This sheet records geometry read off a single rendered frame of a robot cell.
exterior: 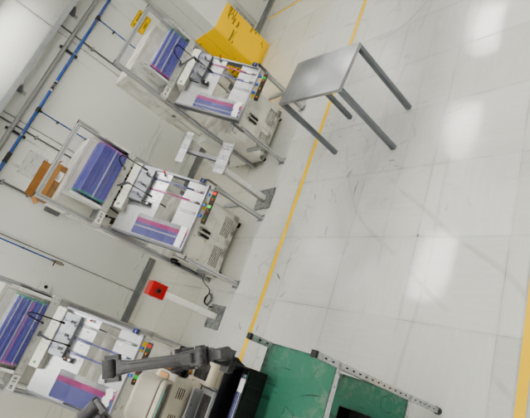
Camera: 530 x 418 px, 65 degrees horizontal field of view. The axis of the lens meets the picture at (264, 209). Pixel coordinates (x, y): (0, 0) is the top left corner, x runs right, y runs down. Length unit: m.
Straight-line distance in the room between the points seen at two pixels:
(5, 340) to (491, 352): 3.36
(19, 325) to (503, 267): 3.46
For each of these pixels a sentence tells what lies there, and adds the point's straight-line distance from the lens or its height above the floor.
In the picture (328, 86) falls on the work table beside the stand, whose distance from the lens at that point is 3.35.
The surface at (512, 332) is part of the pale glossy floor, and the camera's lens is 2.67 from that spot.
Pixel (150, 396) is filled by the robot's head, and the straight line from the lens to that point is 2.17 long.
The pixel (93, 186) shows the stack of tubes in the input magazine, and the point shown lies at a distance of 4.02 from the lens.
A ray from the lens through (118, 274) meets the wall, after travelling 5.71.
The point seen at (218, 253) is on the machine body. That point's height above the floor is 0.15.
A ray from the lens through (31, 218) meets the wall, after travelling 5.41.
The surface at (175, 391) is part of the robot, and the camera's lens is 2.28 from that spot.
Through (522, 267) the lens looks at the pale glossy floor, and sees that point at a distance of 2.78.
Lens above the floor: 2.44
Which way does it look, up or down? 33 degrees down
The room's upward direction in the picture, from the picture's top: 55 degrees counter-clockwise
